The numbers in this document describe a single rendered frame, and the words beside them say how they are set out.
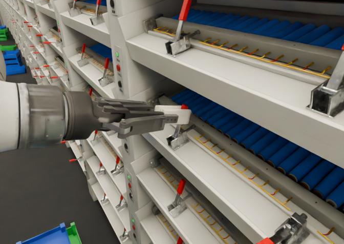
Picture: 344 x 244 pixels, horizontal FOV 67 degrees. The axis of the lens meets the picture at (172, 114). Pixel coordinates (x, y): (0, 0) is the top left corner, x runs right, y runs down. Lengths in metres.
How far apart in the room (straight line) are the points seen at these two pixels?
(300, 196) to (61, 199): 1.59
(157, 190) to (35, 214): 1.19
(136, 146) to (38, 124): 0.40
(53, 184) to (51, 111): 1.61
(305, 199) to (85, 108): 0.33
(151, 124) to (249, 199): 0.19
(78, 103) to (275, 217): 0.32
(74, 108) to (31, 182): 1.68
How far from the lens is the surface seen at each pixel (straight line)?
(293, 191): 0.42
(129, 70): 0.63
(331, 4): 0.46
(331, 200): 0.43
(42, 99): 0.37
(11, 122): 0.37
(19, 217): 1.83
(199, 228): 0.63
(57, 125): 0.38
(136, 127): 0.41
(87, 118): 0.39
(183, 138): 0.53
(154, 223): 0.89
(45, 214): 1.78
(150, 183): 0.74
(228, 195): 0.44
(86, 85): 1.37
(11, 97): 0.37
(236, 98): 0.34
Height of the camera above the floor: 1.20
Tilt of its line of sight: 27 degrees down
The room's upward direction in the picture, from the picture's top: straight up
